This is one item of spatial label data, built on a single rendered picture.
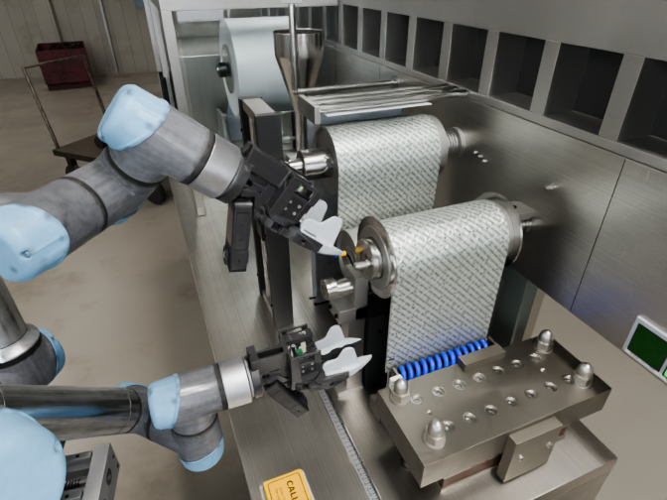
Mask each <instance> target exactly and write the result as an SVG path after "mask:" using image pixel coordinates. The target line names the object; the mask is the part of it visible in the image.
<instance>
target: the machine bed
mask: <svg viewBox="0 0 667 500"><path fill-rule="evenodd" d="M168 177H169V176H168ZM169 181H170V185H171V189H172V193H173V197H174V201H175V204H176V208H177V212H178V216H179V220H180V223H181V227H182V231H183V235H184V239H185V243H186V247H187V251H188V255H189V259H190V263H191V267H192V271H193V274H194V278H195V282H196V286H197V290H198V294H199V298H200V305H201V309H202V313H203V317H204V321H205V325H206V329H207V333H208V337H209V341H210V345H211V348H212V352H213V356H214V360H215V363H218V362H221V361H225V360H229V359H232V358H236V357H239V356H241V357H242V358H243V359H244V356H246V355H247V354H246V347H248V346H252V345H254V347H255V350H256V351H258V350H261V349H265V348H269V347H272V346H276V345H279V337H278V331H279V330H283V329H287V328H290V327H294V326H298V325H301V324H305V323H306V324H307V325H308V328H310V329H311V331H312V333H313V339H314V343H316V342H317V341H319V340H321V339H323V338H325V337H326V336H327V334H328V331H329V329H330V328H331V327H332V326H334V325H339V326H340V328H341V324H338V323H337V321H336V320H335V318H334V316H333V314H332V313H331V311H330V309H329V304H330V301H325V302H321V303H317V299H312V300H310V299H309V297H312V296H313V289H312V257H311V250H309V249H306V248H304V247H302V246H300V245H298V244H296V243H294V242H293V241H291V240H289V253H290V269H291V285H292V301H293V317H294V323H293V324H289V325H285V326H281V327H278V328H275V326H274V324H273V317H272V315H271V313H270V311H269V309H268V307H267V304H266V302H265V300H264V298H263V296H262V297H261V295H260V293H259V284H258V276H257V275H256V274H257V266H256V257H255V248H254V239H253V230H252V221H251V226H250V236H249V247H248V250H249V260H248V264H247V268H246V272H230V273H229V271H228V268H227V265H225V264H224V261H223V246H224V245H225V237H226V222H227V210H222V211H216V212H209V208H208V202H207V196H206V195H204V194H203V195H202V196H203V202H204V208H205V215H201V216H198V214H197V211H196V208H195V205H194V202H193V199H192V196H191V193H190V190H189V187H188V186H186V185H184V184H182V183H180V182H178V181H176V180H174V179H172V178H170V177H169ZM386 385H387V381H385V382H382V383H379V384H376V385H373V386H370V387H367V388H365V386H364V385H363V389H361V390H358V391H355V392H352V393H349V394H346V395H343V396H340V397H338V396H337V394H336V392H335V390H334V387H331V388H328V391H329V393H330V395H331V397H332V399H333V402H334V404H335V406H336V408H337V410H338V412H339V414H340V416H341V418H342V420H343V422H344V424H345V426H346V428H347V430H348V432H349V434H350V436H351V438H352V440H353V442H354V444H355V446H356V448H357V450H358V452H359V454H360V456H361V458H362V460H363V462H364V464H365V466H366V468H367V470H368V472H369V474H370V476H371V478H372V480H373V482H374V484H375V486H376V488H377V490H378V492H379V494H380V496H381V498H382V500H552V499H554V498H556V497H558V496H560V495H562V494H564V493H566V492H568V491H570V490H572V489H574V488H576V487H578V486H580V485H582V484H584V483H586V482H588V481H590V480H592V479H594V478H596V477H598V476H600V475H602V474H604V473H606V472H608V471H610V470H612V468H613V466H614V465H615V463H616V461H617V456H616V455H615V454H614V453H613V452H612V451H611V450H610V449H609V448H608V447H607V446H606V445H604V444H603V443H602V442H601V441H600V440H599V439H598V438H597V437H596V436H595V435H594V434H593V433H592V432H591V431H590V430H589V429H588V428H587V427H586V426H585V425H584V424H583V423H582V422H581V421H580V420H577V421H575V422H572V423H571V424H570V425H569V426H567V428H566V430H565V432H564V435H565V437H564V439H561V440H559V441H557V442H555V445H554V447H553V449H552V452H551V454H550V456H549V459H548V461H547V463H544V464H542V465H540V466H538V467H536V468H533V469H531V470H529V471H527V472H525V473H523V474H520V475H518V476H516V477H514V478H512V479H509V480H507V481H505V482H503V481H502V480H501V479H500V477H499V476H498V475H497V473H496V471H497V468H496V469H494V470H491V471H489V472H487V473H485V474H483V475H481V476H479V477H477V478H474V479H472V480H470V481H468V482H465V483H463V484H461V485H459V486H456V487H454V488H452V489H450V490H447V491H445V492H443V493H440V491H439V490H438V488H437V487H436V485H435V483H434V482H433V483H431V484H429V485H426V486H424V487H422V488H421V487H420V486H419V484H418V482H417V481H416V479H415V477H414V475H413V474H412V472H411V471H410V470H406V469H405V468H404V467H403V466H402V465H401V462H400V459H401V453H400V452H399V450H398V448H397V446H396V445H395V443H394V441H393V440H392V438H391V436H390V434H389V433H388V431H387V430H386V429H385V427H384V425H383V423H381V424H378V422H377V420H376V419H375V417H374V415H373V413H372V412H371V410H370V408H369V405H370V395H372V394H375V393H377V391H378V390H380V389H383V388H386ZM262 391H263V397H261V398H258V399H254V398H253V400H252V402H251V403H248V404H244V405H241V406H238V407H235V408H232V409H229V410H227V411H228V415H229V418H230V422H231V426H232V430H233V434H234V438H235V442H236V446H237V450H238V454H239V458H240V462H241V466H242V470H243V474H244V478H245V482H246V486H247V490H248V493H249V497H250V500H263V498H262V495H261V491H260V488H259V487H260V486H263V483H264V482H266V481H268V480H271V479H274V478H276V477H279V476H281V475H284V474H287V473H289V472H292V471H295V470H297V469H301V470H304V473H305V475H306V478H307V481H308V483H309V486H310V489H311V491H312V494H313V497H314V499H315V500H368V498H367V496H366V493H365V491H364V489H363V487H362V485H361V483H360V481H359V479H358V477H357V475H356V472H355V470H354V468H353V466H352V464H351V462H350V460H349V458H348V456H347V453H346V451H345V449H344V447H343V445H342V443H341V441H340V439H339V437H338V434H337V432H336V430H335V428H334V425H333V423H332V421H331V419H330V417H329V414H328V412H327V410H326V408H325V406H324V404H323V402H322V400H321V398H320V395H319V393H318V391H317V390H314V391H312V392H310V390H302V392H303V393H304V395H305V396H306V398H307V401H308V408H309V411H308V412H306V413H305V414H303V415H302V416H301V417H299V418H297V417H296V416H294V415H293V414H292V413H291V412H289V411H288V410H287V409H285V408H284V407H283V406H281V405H280V404H279V403H278V402H276V401H275V400H274V399H272V398H271V397H270V396H268V395H267V394H266V393H265V389H264V386H262Z"/></svg>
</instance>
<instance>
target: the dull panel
mask: <svg viewBox="0 0 667 500"><path fill-rule="evenodd" d="M501 279H502V280H504V285H503V289H502V293H501V297H500V301H499V305H498V309H497V313H496V317H495V321H494V325H493V329H492V333H491V338H492V339H493V340H494V341H495V342H496V343H498V344H499V345H500V346H501V347H502V348H503V347H506V346H509V345H512V344H515V343H518V342H521V341H522V338H523V335H524V332H525V328H526V325H527V322H528V319H529V315H530V313H531V310H532V306H533V303H534V300H535V297H536V293H537V290H538V287H536V286H535V285H534V284H532V283H531V282H530V281H529V280H527V279H526V278H525V277H523V276H522V275H521V274H519V273H518V272H517V271H515V270H514V269H513V268H512V267H510V266H506V267H503V271H502V275H501Z"/></svg>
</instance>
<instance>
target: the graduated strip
mask: <svg viewBox="0 0 667 500"><path fill-rule="evenodd" d="M317 391H318V393H319V395H320V398H321V400H322V402H323V404H324V406H325V408H326V410H327V412H328V414H329V417H330V419H331V421H332V423H333V426H334V428H335V430H336V432H337V434H338V437H339V439H340V441H341V443H342V445H343V447H344V449H345V451H346V453H347V456H348V458H349V460H350V462H351V464H352V466H353V468H354V470H355V472H356V475H357V477H358V479H359V481H360V483H361V485H362V487H363V489H364V491H365V493H366V496H367V498H368V500H382V498H381V496H380V494H379V492H378V490H377V488H376V486H375V484H374V482H373V480H372V478H371V476H370V474H369V472H368V470H367V468H366V466H365V464H364V462H363V460H362V458H361V456H360V454H359V452H358V450H357V448H356V446H355V444H354V442H353V440H352V438H351V436H350V434H349V432H348V430H347V428H346V426H345V424H344V422H343V420H342V418H341V416H340V414H339V412H338V410H337V408H336V406H335V404H334V401H333V399H332V397H331V395H330V393H329V391H328V389H324V390H317Z"/></svg>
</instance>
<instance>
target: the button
mask: <svg viewBox="0 0 667 500"><path fill-rule="evenodd" d="M263 487H264V492H265V495H266V499H267V500H313V499H312V497H311V494H310V491H309V488H308V486H307V483H306V480H305V478H304V475H303V472H302V470H301V469H297V470H295V471H292V472H289V473H287V474H284V475H281V476H279V477H276V478H274V479H271V480H268V481H266V482H264V483H263Z"/></svg>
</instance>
